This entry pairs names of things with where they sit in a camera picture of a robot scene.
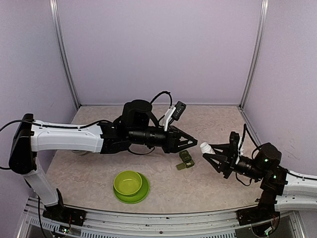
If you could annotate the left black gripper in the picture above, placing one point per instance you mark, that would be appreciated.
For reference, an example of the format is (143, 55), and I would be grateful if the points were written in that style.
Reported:
(173, 141)

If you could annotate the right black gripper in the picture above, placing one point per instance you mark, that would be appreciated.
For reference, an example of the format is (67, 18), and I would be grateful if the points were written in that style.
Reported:
(225, 167)

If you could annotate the white pill bottle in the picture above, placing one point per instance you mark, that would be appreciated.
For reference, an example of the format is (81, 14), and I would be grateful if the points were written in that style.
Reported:
(206, 148)

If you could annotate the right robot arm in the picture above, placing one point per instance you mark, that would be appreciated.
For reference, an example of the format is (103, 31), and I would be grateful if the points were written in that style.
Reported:
(283, 189)

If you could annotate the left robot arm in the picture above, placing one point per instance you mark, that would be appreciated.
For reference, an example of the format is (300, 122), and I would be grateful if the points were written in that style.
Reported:
(136, 125)

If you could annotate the green plate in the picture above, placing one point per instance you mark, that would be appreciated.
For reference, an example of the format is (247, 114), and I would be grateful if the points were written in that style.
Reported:
(139, 196)

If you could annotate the green bowl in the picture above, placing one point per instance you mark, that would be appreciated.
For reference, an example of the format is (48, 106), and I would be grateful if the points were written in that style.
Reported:
(127, 183)

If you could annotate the red patterned white bowl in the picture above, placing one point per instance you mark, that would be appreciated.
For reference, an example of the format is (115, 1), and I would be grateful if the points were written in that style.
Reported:
(80, 153)

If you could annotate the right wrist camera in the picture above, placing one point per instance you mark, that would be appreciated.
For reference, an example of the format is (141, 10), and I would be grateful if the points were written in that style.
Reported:
(236, 147)

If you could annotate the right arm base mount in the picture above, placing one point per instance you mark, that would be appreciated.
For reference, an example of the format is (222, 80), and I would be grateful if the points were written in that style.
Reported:
(255, 214)

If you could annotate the aluminium front rail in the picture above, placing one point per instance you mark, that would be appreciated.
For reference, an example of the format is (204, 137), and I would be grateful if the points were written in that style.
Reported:
(109, 224)

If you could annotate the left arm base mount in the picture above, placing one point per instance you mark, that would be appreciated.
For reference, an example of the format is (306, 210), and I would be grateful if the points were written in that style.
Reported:
(66, 215)

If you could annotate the right aluminium frame post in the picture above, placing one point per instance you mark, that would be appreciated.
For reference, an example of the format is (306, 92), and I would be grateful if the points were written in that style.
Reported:
(256, 53)

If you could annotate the aluminium frame post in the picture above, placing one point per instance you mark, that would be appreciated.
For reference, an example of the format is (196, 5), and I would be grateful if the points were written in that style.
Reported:
(256, 53)
(62, 52)

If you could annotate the left aluminium frame post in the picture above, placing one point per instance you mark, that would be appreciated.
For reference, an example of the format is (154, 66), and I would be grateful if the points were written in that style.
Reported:
(62, 52)

